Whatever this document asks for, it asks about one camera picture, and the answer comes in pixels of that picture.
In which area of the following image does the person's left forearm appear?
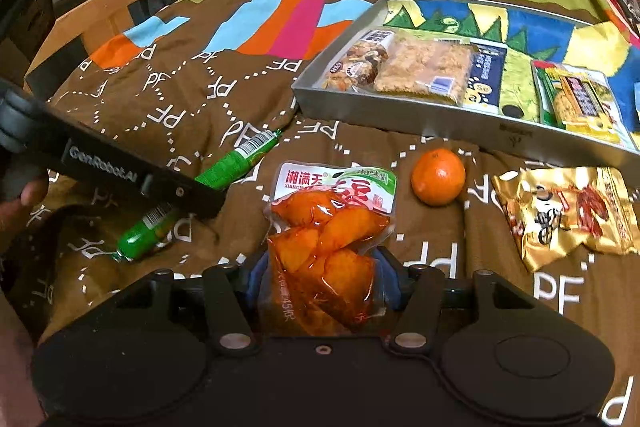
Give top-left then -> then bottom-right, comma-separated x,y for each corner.
0,252 -> 43,413

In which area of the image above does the large white snack pouch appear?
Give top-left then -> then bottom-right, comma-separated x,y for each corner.
531,59 -> 638,148

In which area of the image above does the person's left hand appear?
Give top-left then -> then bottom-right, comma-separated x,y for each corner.
0,174 -> 49,255

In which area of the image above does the green sausage stick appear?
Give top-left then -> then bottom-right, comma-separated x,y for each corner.
194,129 -> 283,188
116,202 -> 195,264

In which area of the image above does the wooden bed frame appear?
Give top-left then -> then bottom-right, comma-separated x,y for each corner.
24,0 -> 241,82

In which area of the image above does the gold date packet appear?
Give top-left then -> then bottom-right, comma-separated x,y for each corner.
491,166 -> 640,274

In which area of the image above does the dark blue snack packet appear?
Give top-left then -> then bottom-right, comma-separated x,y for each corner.
462,38 -> 508,114

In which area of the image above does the orange tofu snack packet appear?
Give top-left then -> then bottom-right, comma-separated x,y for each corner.
264,163 -> 398,337

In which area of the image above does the dark furniture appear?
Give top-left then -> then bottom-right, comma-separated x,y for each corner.
0,0 -> 171,88

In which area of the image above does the mandarin orange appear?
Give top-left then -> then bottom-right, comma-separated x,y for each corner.
411,149 -> 467,208

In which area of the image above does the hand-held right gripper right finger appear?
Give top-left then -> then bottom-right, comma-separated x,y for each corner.
375,249 -> 506,355

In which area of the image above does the clear rice cake packet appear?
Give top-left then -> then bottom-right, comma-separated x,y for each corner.
372,32 -> 476,108

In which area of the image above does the clear nut snack packet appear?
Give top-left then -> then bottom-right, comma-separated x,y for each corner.
322,29 -> 396,94

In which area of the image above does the brown cartoon printed blanket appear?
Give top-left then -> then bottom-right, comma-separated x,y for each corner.
20,0 -> 640,427

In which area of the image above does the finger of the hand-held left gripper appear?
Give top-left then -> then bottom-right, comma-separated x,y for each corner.
141,172 -> 227,219

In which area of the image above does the silver metal tray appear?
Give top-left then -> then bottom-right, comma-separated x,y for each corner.
291,0 -> 640,154

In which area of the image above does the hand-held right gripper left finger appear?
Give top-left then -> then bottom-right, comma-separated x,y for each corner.
145,254 -> 275,355

